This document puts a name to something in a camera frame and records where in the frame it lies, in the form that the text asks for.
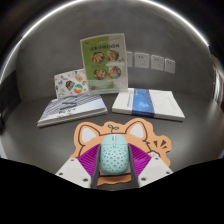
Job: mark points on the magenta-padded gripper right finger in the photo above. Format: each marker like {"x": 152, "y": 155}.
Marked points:
{"x": 148, "y": 165}

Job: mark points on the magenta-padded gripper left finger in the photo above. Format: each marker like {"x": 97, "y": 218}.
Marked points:
{"x": 80, "y": 165}

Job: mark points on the mint green computer mouse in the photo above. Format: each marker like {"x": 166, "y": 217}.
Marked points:
{"x": 114, "y": 155}

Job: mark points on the orange corgi-shaped mouse pad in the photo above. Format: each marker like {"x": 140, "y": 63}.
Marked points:
{"x": 87, "y": 133}

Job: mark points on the grey striped book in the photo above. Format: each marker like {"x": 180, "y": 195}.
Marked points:
{"x": 71, "y": 108}

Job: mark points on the white book with blue band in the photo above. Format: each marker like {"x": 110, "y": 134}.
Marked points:
{"x": 150, "y": 105}

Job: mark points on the white colourful sticker card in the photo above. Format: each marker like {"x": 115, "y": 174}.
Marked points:
{"x": 70, "y": 85}

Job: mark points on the green menu sign stand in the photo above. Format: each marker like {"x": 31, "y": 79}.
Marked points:
{"x": 105, "y": 63}

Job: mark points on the white wall socket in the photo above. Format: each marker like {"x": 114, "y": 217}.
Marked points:
{"x": 170, "y": 66}
{"x": 129, "y": 59}
{"x": 157, "y": 62}
{"x": 141, "y": 60}

